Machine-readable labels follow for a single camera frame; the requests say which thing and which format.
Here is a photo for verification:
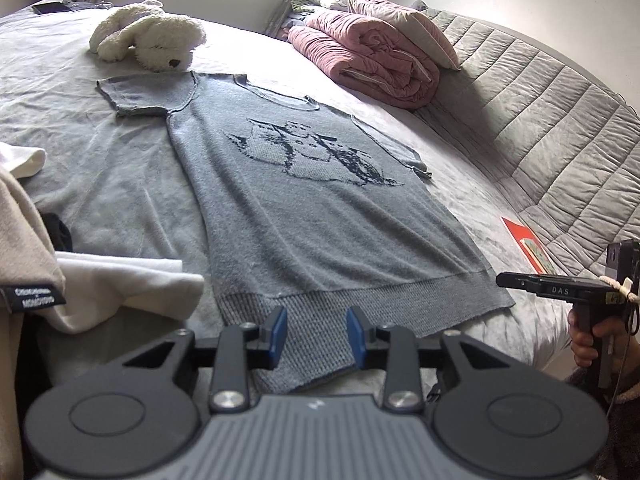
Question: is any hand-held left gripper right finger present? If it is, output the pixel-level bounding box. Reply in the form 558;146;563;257
346;305;513;413

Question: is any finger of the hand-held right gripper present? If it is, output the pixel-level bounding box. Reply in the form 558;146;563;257
496;271;543;295

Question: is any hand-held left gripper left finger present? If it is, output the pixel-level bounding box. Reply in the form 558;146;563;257
122;306;288;413

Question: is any grey knitted sweater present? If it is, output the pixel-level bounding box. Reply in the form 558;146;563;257
96;71;516;393

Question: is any person's right forearm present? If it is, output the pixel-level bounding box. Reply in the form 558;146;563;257
570;332;640;480

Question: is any person's right hand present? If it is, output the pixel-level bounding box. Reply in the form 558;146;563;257
567;306;637;371

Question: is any red book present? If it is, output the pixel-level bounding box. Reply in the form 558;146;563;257
501;216;558;276

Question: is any grey padded headboard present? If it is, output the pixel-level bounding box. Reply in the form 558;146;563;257
410;0;640;281

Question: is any white garment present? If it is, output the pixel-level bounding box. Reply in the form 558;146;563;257
50;250;205;333
0;142;48;178

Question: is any pink folded quilt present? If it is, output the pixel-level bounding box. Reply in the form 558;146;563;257
287;12;441;110

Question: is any beige garment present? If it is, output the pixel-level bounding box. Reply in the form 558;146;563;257
0;162;68;480

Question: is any pink beige pillow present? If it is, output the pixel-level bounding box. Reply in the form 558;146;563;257
341;0;462;71

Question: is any white plush dog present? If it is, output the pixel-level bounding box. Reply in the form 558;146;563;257
89;0;207;72

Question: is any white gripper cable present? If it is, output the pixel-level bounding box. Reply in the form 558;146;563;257
602;277;640;411

